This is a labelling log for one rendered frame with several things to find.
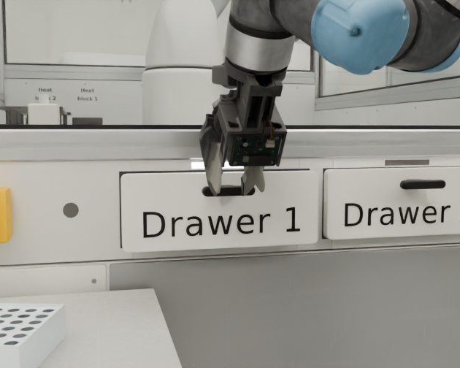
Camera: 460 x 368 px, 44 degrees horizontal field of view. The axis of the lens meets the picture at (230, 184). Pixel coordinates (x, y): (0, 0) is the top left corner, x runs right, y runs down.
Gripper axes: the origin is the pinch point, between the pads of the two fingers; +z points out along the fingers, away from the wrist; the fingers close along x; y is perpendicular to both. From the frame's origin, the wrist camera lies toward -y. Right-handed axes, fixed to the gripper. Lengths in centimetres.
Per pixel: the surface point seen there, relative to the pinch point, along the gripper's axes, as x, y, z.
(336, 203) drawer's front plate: 18.5, -2.9, 6.9
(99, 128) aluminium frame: -17.2, -12.1, -0.7
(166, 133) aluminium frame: -7.7, -10.4, -1.1
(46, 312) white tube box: -23.3, 18.1, 2.1
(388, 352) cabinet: 29.2, 10.3, 28.9
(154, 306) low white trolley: -10.8, 11.2, 11.2
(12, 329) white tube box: -26.1, 21.9, -0.5
